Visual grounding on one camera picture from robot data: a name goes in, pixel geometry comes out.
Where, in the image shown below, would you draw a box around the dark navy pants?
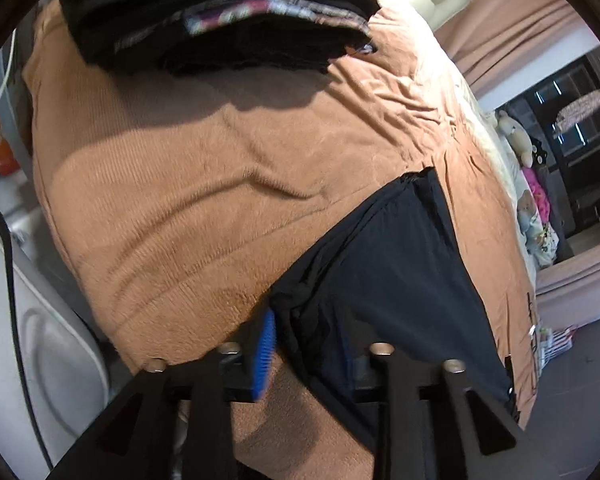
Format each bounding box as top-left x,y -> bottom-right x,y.
268,168 -> 519,450

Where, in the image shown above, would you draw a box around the stack of books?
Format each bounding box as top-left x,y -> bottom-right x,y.
539,327 -> 576,368

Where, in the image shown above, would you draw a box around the brown fleece blanket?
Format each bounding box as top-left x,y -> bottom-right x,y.
21,0 -> 539,480

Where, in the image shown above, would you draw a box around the grey teddy plush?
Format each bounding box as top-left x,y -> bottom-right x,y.
517,190 -> 544,254

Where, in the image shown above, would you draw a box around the pink plush toy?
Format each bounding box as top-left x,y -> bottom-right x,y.
521,167 -> 550,224

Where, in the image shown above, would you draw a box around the beige plush toy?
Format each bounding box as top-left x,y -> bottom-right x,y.
496,110 -> 534,168

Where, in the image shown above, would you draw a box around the folded floral patterned garment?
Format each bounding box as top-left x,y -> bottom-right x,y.
178,0 -> 377,54

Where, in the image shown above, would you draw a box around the folded black garment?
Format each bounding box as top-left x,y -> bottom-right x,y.
59,0 -> 380,76

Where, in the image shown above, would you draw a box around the hanging floral cloth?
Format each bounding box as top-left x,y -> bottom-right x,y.
555,89 -> 600,133

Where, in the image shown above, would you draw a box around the pink curtain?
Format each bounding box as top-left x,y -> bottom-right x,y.
434,0 -> 584,98

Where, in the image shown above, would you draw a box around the black cable on bed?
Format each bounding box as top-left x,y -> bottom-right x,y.
526,291 -> 539,391

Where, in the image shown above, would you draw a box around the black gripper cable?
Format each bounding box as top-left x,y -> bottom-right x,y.
0,192 -> 56,468

